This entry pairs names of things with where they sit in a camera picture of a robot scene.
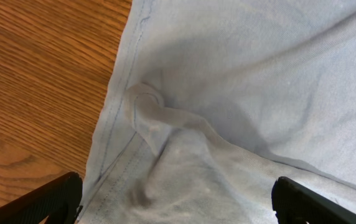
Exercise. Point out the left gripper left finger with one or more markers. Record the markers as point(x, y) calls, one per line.
point(55, 202)

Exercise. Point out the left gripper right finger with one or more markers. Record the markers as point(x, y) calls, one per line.
point(295, 204)

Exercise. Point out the light blue printed t-shirt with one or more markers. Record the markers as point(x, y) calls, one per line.
point(211, 101)

